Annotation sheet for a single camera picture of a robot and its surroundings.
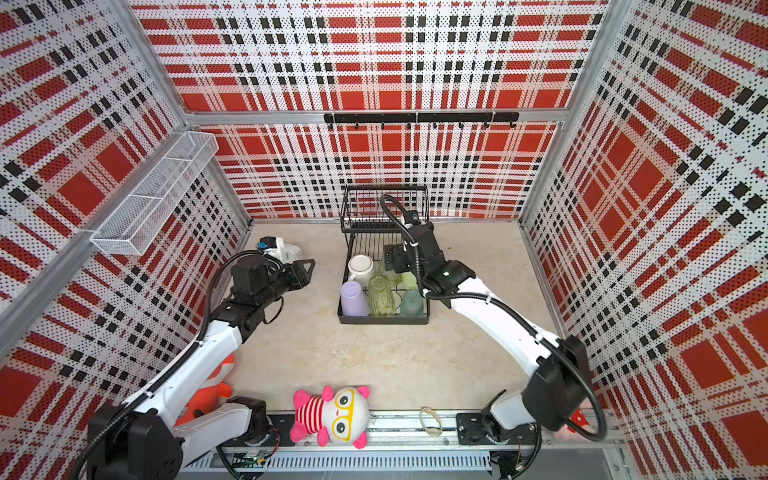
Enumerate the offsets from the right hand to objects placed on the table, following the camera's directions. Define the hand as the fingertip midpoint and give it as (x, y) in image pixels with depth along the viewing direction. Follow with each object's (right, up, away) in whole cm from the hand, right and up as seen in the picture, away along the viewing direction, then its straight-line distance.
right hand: (402, 248), depth 78 cm
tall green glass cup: (-6, -13, +6) cm, 16 cm away
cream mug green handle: (+2, -11, +17) cm, 20 cm away
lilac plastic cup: (-14, -16, +7) cm, 22 cm away
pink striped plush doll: (-14, -40, -8) cm, 43 cm away
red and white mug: (-13, -6, +15) cm, 21 cm away
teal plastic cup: (+3, -17, +11) cm, 21 cm away
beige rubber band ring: (+7, -45, -6) cm, 46 cm away
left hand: (-26, -5, +3) cm, 27 cm away
